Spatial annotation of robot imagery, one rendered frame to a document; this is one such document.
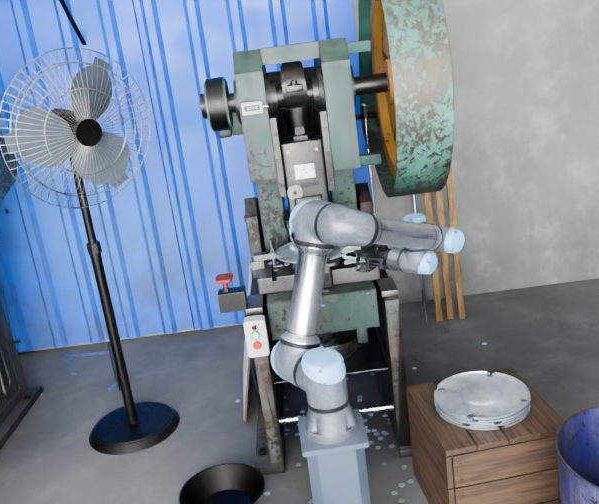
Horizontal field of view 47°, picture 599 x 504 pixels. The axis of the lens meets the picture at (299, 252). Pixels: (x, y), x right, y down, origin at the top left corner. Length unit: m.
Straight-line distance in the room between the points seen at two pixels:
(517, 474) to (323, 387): 0.66
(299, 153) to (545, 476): 1.31
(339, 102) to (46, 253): 2.15
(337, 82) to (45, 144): 1.05
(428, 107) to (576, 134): 1.95
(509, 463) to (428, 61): 1.20
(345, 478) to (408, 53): 1.24
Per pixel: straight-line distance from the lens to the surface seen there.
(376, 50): 2.81
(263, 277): 2.51
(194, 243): 3.78
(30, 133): 2.61
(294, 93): 2.43
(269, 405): 2.54
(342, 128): 2.40
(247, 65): 2.40
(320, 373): 1.86
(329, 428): 1.93
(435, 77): 2.15
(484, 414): 2.16
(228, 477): 2.64
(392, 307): 2.40
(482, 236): 3.96
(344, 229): 1.84
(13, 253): 4.06
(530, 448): 2.17
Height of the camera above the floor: 1.51
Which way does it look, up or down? 17 degrees down
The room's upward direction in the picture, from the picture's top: 8 degrees counter-clockwise
